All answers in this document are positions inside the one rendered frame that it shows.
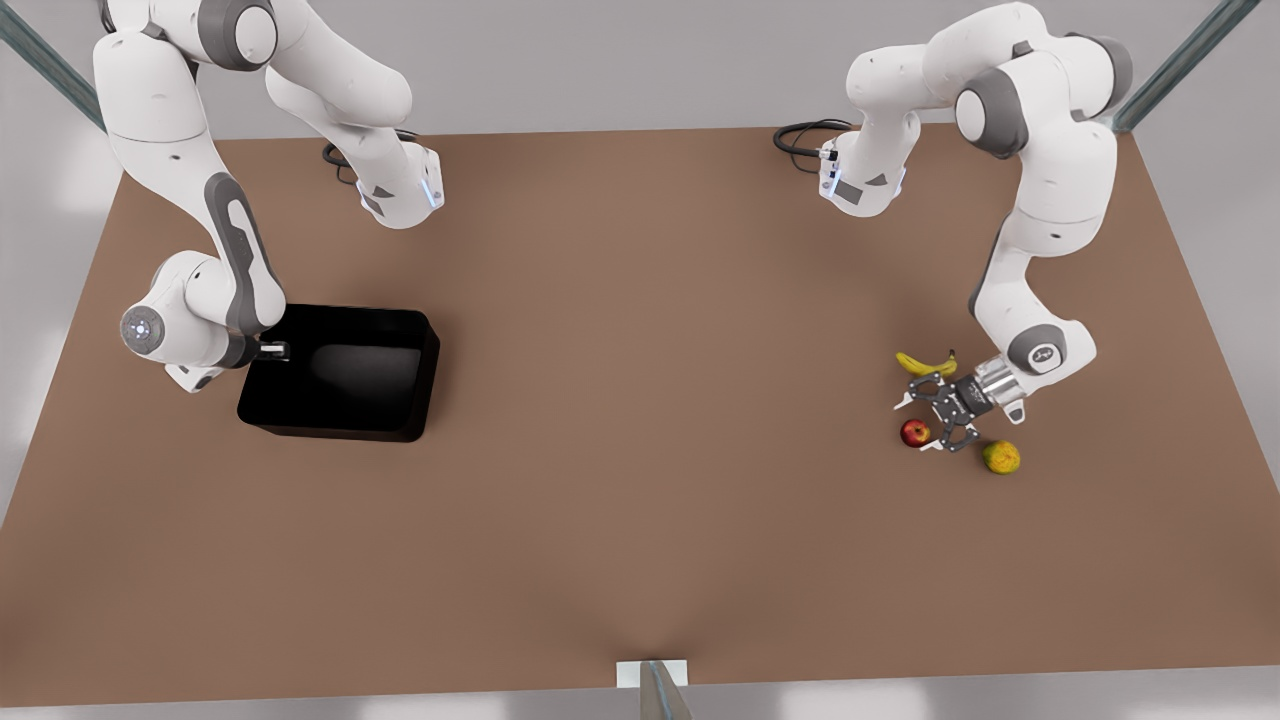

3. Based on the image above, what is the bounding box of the black storage box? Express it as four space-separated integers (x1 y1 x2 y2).
237 305 442 444

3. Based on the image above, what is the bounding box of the black cable loop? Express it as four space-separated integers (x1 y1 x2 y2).
322 128 421 187
773 120 857 173

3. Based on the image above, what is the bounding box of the silver frame post with foot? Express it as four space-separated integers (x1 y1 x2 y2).
617 659 697 720

